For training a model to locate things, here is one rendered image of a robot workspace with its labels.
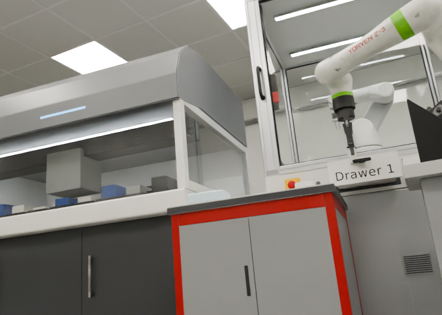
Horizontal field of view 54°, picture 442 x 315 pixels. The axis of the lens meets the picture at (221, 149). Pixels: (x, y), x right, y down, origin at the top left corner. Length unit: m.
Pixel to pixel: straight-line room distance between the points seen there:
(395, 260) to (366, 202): 0.27
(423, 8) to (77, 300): 2.01
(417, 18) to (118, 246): 1.66
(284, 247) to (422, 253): 0.75
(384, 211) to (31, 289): 1.81
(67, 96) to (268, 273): 1.56
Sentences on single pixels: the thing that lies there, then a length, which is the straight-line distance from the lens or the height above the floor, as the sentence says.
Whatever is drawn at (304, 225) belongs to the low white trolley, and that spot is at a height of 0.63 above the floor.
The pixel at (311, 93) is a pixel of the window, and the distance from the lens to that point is 2.26.
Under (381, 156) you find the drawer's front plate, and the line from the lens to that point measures 1.92.
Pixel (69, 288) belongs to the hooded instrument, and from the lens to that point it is 2.41.
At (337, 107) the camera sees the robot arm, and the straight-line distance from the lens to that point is 1.94.
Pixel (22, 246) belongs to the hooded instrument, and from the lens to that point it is 2.63.
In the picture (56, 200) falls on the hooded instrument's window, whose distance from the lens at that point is 2.44.
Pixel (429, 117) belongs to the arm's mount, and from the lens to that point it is 1.43.
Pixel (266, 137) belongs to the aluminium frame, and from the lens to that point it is 2.21.
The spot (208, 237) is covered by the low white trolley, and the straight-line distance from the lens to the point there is 1.59.
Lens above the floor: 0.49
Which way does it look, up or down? 16 degrees up
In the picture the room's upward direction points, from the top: 5 degrees counter-clockwise
